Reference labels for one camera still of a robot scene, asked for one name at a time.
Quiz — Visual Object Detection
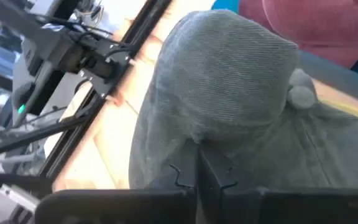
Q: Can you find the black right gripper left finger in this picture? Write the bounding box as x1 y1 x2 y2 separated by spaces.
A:
154 145 198 191

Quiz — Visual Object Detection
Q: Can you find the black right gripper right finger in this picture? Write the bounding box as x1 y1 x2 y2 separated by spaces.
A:
197 146 262 192

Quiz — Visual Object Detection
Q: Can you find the black table edge rail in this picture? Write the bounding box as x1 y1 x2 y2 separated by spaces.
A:
38 0 174 183

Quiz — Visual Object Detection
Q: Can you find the red baseball cap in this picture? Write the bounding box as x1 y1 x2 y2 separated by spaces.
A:
238 0 358 69

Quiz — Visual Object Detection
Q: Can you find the silver metal bracket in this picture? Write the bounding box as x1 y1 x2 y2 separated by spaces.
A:
0 183 40 213

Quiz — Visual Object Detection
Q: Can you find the black diagonal strut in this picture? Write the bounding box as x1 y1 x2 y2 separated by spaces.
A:
0 115 88 161

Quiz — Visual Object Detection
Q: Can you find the grey baseball cap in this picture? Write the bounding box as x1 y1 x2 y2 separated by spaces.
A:
128 9 358 191

